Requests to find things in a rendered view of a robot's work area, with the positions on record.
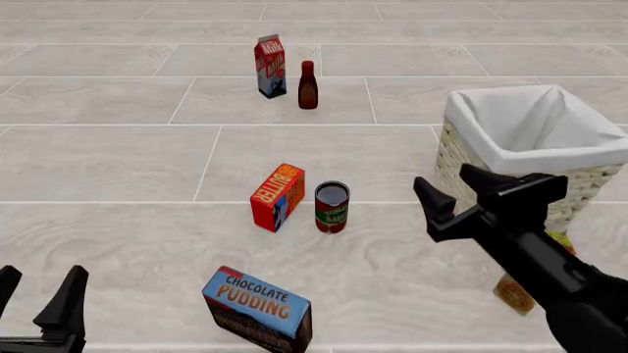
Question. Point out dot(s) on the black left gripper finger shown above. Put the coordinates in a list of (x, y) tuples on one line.
[(7, 283), (66, 309)]

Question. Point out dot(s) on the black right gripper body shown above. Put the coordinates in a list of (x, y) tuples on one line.
[(530, 195)]

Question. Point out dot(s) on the red tomato sauce can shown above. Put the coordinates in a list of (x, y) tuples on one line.
[(331, 213)]

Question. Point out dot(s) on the wicker basket with white liner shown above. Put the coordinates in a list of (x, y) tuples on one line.
[(530, 121)]

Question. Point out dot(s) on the dark red sauce bottle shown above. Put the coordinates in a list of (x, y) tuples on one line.
[(307, 90)]

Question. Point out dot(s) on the blue chocolate pudding box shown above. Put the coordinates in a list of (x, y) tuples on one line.
[(255, 301)]

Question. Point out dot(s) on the red white milk carton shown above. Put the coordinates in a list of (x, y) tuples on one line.
[(270, 66)]

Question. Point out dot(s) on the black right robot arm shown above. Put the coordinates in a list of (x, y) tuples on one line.
[(564, 279)]

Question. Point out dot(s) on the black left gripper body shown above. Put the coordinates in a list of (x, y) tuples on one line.
[(34, 345)]

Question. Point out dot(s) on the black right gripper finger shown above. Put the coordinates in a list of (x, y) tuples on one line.
[(483, 184), (434, 202)]

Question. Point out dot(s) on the red orange butter box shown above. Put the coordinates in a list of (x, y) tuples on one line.
[(275, 198)]

